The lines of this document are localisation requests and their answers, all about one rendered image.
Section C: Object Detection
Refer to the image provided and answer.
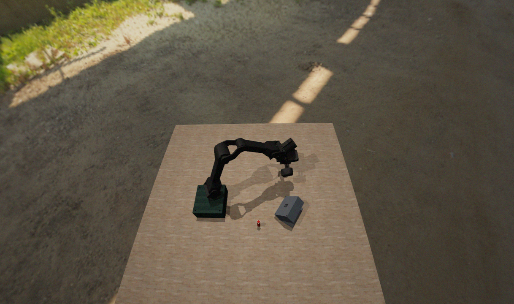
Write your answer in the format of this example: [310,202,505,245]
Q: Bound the grey sloped panel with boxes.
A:
[275,196,304,228]

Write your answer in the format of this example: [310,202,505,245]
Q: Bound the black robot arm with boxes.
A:
[203,138,299,201]

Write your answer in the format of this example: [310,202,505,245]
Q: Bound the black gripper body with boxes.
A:
[276,153,293,177]

